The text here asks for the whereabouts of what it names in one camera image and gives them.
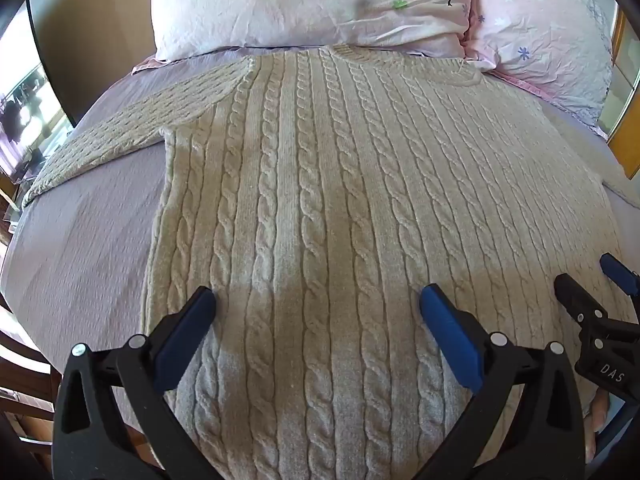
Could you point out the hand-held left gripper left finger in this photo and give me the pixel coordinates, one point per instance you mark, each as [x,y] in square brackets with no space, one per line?
[182,332]

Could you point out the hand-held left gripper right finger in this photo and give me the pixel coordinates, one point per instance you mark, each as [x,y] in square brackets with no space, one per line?
[450,332]

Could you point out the person's right hand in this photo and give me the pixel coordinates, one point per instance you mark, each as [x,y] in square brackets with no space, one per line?
[598,410]

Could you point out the pink floral pillow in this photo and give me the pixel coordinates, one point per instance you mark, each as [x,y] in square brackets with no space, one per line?
[540,30]

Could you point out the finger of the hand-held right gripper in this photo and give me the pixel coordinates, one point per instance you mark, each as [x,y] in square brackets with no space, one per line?
[580,305]
[617,272]

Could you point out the lavender bed sheet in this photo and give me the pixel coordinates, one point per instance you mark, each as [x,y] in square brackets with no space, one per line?
[85,245]

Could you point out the wooden chair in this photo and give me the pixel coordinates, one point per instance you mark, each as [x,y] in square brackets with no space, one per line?
[25,390]

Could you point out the black edged brown panel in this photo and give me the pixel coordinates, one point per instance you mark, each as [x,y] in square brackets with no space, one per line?
[85,35]

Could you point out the white floral pillow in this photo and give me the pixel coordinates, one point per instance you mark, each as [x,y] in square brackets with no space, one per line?
[300,0]

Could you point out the wooden frame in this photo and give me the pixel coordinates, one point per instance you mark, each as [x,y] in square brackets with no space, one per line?
[622,110]

